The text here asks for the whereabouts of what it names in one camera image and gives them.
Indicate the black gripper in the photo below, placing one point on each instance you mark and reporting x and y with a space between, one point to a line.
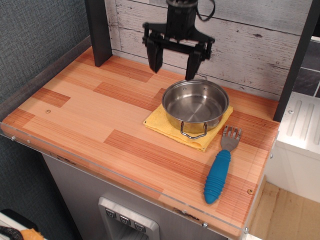
178 34

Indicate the stainless steel pot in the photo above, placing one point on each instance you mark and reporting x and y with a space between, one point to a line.
195 107

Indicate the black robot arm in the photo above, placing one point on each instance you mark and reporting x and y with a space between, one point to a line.
181 3

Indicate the yellow folded cloth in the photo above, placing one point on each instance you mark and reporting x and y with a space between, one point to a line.
158 122

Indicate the grey toy fridge cabinet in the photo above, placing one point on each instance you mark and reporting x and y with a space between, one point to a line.
81 192

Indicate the silver dispenser panel with buttons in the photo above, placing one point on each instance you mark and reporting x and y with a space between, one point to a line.
122 223

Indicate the orange object bottom left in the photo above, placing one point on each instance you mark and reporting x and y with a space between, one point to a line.
31 234

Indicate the dark grey left post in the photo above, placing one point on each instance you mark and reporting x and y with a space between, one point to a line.
99 31

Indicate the dark grey post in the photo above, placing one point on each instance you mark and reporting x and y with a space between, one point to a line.
99 31
308 29

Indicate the dark grey right post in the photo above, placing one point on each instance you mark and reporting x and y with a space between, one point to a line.
308 29

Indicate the blue handled metal fork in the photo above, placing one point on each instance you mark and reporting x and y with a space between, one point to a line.
216 178

